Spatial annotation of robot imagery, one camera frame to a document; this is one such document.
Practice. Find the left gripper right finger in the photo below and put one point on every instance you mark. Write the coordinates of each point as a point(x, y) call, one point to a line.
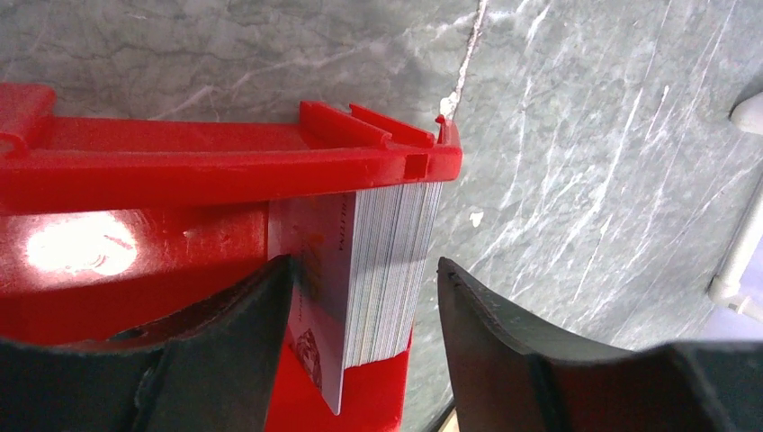
point(510, 370)

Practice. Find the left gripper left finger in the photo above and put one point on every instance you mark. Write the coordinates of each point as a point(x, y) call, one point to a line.
point(210, 366)

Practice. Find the white credit card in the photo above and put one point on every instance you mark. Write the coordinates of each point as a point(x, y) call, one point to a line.
point(316, 231)

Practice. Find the red plastic bin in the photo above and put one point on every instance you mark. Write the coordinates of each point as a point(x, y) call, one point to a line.
point(108, 224)

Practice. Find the stack of white cards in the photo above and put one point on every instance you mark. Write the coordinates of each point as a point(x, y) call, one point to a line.
point(391, 230)

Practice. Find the white PVC pipe frame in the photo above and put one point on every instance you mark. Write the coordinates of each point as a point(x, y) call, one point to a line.
point(724, 289)

